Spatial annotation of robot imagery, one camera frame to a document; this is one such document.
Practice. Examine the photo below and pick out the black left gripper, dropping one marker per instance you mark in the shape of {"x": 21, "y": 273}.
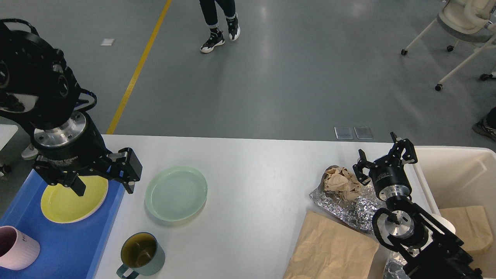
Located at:
{"x": 76, "y": 149}

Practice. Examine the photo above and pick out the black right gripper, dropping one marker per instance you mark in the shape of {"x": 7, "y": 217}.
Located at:
{"x": 387, "y": 173}

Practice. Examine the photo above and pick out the light green plate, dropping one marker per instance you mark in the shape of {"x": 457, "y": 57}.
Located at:
{"x": 176, "y": 193}

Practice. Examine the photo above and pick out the teal mug yellow inside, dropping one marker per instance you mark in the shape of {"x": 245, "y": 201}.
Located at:
{"x": 141, "y": 255}

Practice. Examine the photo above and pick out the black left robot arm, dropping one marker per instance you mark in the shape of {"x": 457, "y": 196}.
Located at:
{"x": 39, "y": 89}

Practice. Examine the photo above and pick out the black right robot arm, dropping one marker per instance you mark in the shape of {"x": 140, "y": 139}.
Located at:
{"x": 430, "y": 249}

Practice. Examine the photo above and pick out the yellow plate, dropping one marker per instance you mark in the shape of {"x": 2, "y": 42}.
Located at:
{"x": 61, "y": 205}

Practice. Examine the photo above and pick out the crumpled brown paper ball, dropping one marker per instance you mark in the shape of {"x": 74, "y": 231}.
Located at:
{"x": 340, "y": 181}

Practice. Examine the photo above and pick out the crumpled aluminium foil sheet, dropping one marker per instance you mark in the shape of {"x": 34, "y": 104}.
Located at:
{"x": 357, "y": 214}

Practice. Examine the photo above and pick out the beige plastic bin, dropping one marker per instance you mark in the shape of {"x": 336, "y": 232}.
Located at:
{"x": 460, "y": 177}

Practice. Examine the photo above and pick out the person in black left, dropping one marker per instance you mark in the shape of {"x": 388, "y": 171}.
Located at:
{"x": 29, "y": 153}

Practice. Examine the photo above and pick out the person in black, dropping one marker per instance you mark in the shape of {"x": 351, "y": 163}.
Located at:
{"x": 487, "y": 125}
{"x": 29, "y": 153}

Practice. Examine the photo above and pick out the blue plastic tray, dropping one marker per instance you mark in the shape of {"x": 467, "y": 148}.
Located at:
{"x": 68, "y": 251}

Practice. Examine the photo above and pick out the white side table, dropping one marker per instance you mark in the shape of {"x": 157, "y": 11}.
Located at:
{"x": 6, "y": 133}

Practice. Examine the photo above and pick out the person in black right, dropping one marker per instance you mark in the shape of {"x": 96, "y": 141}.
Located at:
{"x": 487, "y": 125}

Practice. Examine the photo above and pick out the flat brown paper bag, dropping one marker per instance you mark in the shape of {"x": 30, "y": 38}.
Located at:
{"x": 326, "y": 249}

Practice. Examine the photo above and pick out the brown paper bag in bin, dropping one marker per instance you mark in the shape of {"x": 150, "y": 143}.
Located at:
{"x": 472, "y": 227}

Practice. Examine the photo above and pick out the small foil wrapper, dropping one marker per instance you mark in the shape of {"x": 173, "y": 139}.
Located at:
{"x": 394, "y": 267}

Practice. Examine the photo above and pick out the pink ribbed mug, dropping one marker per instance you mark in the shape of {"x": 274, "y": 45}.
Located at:
{"x": 17, "y": 250}

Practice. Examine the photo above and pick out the white office chair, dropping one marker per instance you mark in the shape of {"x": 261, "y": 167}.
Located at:
{"x": 468, "y": 21}

